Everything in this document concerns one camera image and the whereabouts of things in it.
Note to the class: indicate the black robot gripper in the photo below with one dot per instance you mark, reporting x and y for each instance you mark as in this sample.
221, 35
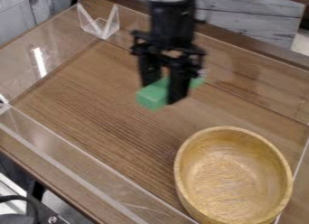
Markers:
166, 46

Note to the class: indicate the green rectangular block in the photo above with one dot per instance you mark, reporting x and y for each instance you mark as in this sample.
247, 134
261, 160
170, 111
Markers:
153, 96

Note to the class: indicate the brown wooden bowl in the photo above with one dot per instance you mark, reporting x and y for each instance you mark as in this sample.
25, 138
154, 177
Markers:
233, 177

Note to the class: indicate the clear acrylic corner bracket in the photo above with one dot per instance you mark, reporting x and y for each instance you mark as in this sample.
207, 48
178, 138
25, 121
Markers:
99, 27

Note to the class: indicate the clear acrylic tray wall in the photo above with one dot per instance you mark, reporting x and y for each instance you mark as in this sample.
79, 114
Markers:
98, 190

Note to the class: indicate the black metal table frame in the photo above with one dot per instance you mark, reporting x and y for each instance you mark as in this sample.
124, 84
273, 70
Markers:
54, 210

